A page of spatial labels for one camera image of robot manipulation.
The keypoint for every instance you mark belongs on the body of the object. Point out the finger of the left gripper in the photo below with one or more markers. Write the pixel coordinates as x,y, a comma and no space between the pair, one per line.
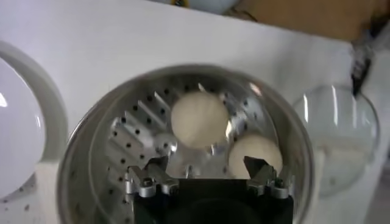
362,64

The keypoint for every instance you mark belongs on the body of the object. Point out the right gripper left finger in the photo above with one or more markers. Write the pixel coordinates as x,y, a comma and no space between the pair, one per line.
152,182

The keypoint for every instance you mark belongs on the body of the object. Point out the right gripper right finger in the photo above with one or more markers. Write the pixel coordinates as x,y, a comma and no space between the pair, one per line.
268,182

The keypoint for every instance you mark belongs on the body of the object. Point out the white steamed baozi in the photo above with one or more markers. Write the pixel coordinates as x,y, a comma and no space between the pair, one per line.
259,147
199,118

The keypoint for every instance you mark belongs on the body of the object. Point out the round glass pot lid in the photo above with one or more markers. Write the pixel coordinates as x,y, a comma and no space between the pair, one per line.
338,137

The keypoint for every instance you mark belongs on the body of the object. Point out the stainless steel steamer basket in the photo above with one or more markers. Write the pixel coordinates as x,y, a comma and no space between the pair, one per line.
128,143

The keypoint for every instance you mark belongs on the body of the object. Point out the white round plate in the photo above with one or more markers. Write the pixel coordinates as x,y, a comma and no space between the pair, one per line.
18,128

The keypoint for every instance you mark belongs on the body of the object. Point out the white robot body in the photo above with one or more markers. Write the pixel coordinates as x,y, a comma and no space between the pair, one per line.
210,4

